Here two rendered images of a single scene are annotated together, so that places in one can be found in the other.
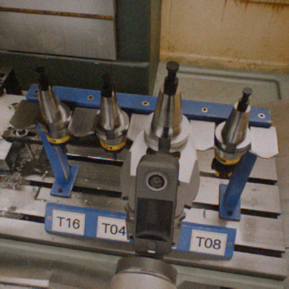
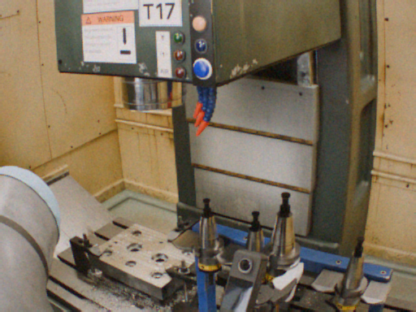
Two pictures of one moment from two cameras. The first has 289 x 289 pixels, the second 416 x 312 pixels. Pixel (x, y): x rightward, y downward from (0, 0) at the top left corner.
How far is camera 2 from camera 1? 41 cm
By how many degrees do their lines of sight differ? 35
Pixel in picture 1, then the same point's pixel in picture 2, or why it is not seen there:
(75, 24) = (273, 193)
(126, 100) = not seen: hidden behind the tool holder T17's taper
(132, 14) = (329, 191)
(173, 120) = (283, 240)
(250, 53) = not seen: outside the picture
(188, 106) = (326, 257)
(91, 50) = not seen: hidden behind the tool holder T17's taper
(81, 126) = (227, 257)
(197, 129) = (325, 276)
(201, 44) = (404, 239)
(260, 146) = (371, 294)
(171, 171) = (256, 259)
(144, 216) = (231, 291)
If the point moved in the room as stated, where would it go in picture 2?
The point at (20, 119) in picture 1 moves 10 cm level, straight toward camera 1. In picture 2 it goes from (181, 241) to (181, 267)
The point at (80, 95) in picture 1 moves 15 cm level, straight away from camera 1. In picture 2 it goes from (237, 235) to (247, 202)
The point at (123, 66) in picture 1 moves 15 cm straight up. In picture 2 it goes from (313, 244) to (316, 207)
